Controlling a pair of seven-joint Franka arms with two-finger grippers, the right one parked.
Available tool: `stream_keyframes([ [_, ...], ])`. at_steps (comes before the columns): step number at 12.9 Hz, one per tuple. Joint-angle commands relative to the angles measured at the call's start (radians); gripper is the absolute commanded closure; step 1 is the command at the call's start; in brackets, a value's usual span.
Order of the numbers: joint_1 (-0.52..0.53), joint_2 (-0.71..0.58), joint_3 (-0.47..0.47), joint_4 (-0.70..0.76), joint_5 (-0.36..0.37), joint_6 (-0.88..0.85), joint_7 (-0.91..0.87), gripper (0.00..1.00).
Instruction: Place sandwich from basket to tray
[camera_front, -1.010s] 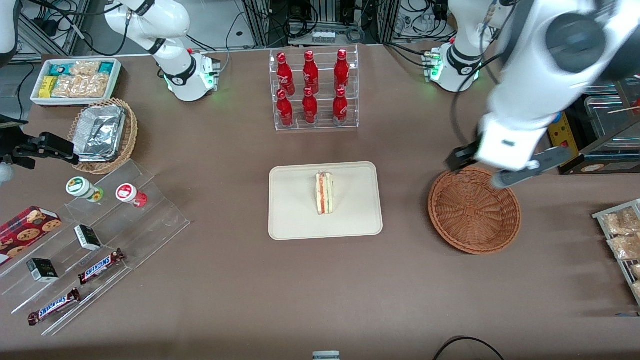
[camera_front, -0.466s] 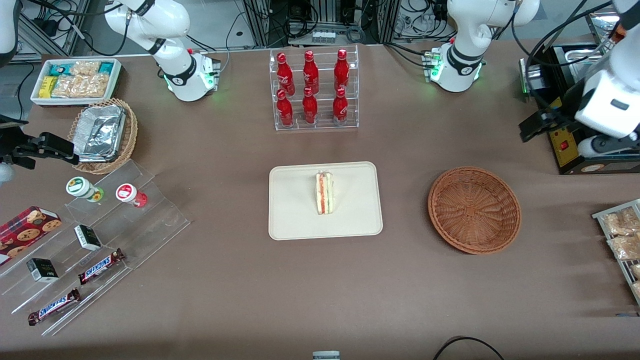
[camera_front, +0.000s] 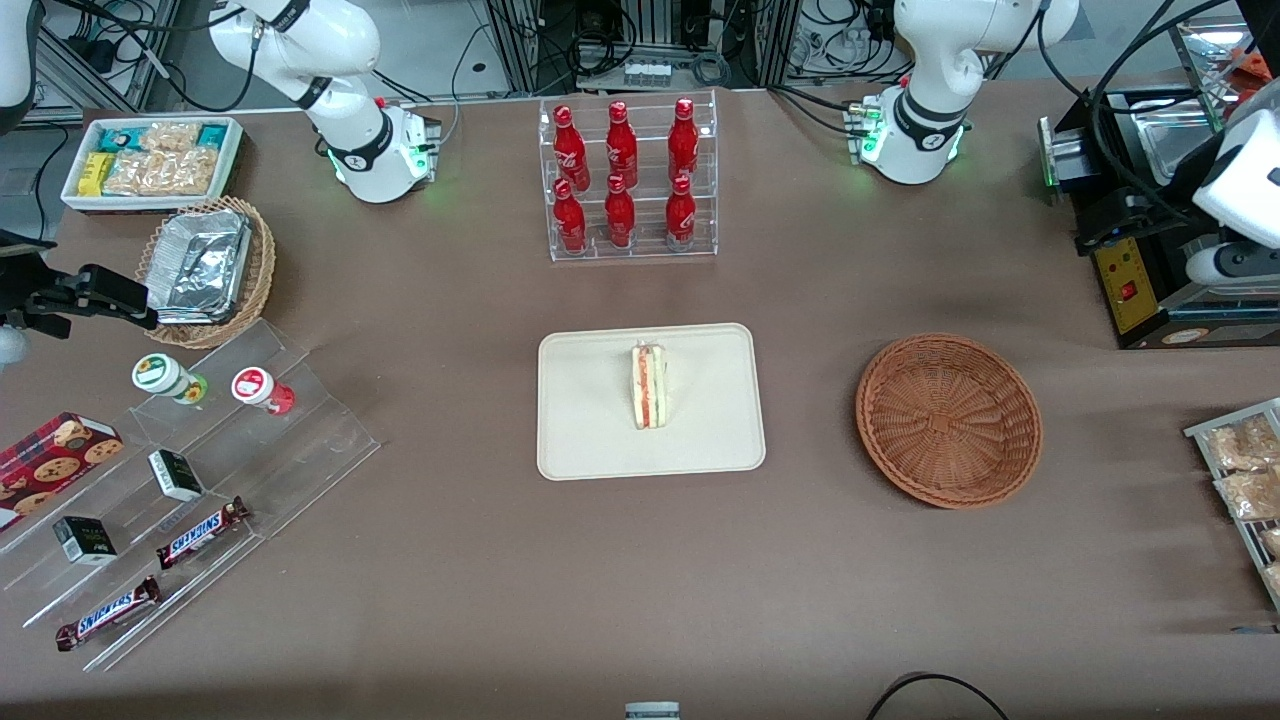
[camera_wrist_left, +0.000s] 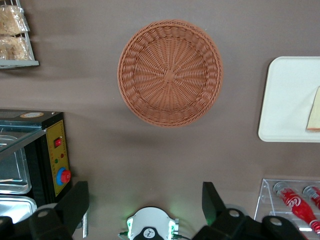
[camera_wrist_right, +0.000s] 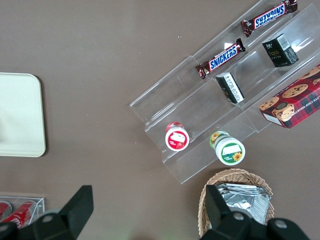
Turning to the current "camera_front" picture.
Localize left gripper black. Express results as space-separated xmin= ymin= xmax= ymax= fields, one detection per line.
xmin=1074 ymin=184 xmax=1207 ymax=254

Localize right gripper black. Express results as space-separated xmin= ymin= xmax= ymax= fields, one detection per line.
xmin=0 ymin=230 xmax=160 ymax=341

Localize triangle sandwich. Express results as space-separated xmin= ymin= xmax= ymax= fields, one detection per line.
xmin=629 ymin=341 xmax=669 ymax=431

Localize light tan wicker basket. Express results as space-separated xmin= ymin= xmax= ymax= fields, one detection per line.
xmin=135 ymin=196 xmax=277 ymax=350

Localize shiny steel tray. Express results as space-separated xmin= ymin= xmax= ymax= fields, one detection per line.
xmin=1170 ymin=15 xmax=1256 ymax=101

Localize brown round wicker basket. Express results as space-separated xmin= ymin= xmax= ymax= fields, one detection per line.
xmin=855 ymin=333 xmax=1044 ymax=510

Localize cream rectangular tray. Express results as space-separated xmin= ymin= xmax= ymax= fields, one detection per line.
xmin=537 ymin=322 xmax=767 ymax=482

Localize black control box yellow panel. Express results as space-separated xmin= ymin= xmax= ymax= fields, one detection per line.
xmin=1040 ymin=85 xmax=1280 ymax=351

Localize aluminium foil container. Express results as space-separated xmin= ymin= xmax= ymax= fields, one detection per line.
xmin=147 ymin=208 xmax=253 ymax=326

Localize green lid white cup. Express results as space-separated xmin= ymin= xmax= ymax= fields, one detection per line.
xmin=132 ymin=353 xmax=209 ymax=406

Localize clear bag of crackers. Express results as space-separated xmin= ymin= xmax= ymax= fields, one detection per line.
xmin=105 ymin=150 xmax=167 ymax=197
xmin=160 ymin=148 xmax=222 ymax=197
xmin=140 ymin=122 xmax=201 ymax=157

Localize red lid white cup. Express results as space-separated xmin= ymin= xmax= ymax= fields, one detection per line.
xmin=231 ymin=367 xmax=296 ymax=417

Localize red cookie box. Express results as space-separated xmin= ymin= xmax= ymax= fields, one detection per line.
xmin=0 ymin=412 xmax=125 ymax=531

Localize white plastic snack bin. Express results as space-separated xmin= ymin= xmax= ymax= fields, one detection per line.
xmin=60 ymin=116 xmax=246 ymax=215

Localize small black box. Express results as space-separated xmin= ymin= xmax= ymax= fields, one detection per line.
xmin=148 ymin=449 xmax=205 ymax=503
xmin=52 ymin=516 xmax=118 ymax=567

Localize clear acrylic step display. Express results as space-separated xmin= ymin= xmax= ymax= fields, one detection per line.
xmin=0 ymin=318 xmax=381 ymax=673

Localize Snickers chocolate bar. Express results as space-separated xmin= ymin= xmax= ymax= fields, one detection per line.
xmin=155 ymin=497 xmax=251 ymax=571
xmin=55 ymin=576 xmax=162 ymax=652

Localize red cola bottle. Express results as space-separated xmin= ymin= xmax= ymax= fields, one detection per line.
xmin=668 ymin=97 xmax=700 ymax=183
xmin=665 ymin=175 xmax=697 ymax=251
xmin=552 ymin=178 xmax=588 ymax=254
xmin=604 ymin=174 xmax=637 ymax=249
xmin=553 ymin=104 xmax=591 ymax=189
xmin=606 ymin=100 xmax=639 ymax=187

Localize clear acrylic bottle rack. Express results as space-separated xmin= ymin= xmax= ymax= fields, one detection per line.
xmin=538 ymin=90 xmax=719 ymax=263

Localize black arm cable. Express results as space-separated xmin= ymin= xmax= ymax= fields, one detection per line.
xmin=1085 ymin=0 xmax=1211 ymax=216

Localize grey wire tray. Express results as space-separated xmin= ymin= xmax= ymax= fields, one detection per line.
xmin=1184 ymin=398 xmax=1280 ymax=613

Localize aluminium frame rack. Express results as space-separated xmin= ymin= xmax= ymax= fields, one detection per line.
xmin=485 ymin=0 xmax=801 ymax=93

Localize black cable loop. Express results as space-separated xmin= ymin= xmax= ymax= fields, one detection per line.
xmin=865 ymin=672 xmax=1011 ymax=720

